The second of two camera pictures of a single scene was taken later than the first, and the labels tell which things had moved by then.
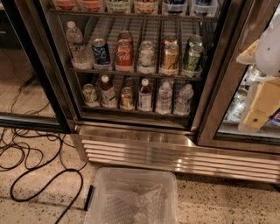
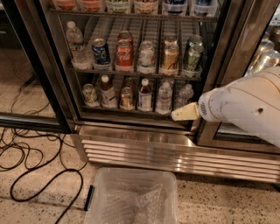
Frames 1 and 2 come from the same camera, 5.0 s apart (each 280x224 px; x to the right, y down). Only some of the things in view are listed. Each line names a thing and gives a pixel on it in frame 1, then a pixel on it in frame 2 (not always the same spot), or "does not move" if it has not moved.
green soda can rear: [195, 42] does not move
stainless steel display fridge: [145, 85] does not move
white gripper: [269, 53] -> [210, 108]
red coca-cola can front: [124, 59] does not move
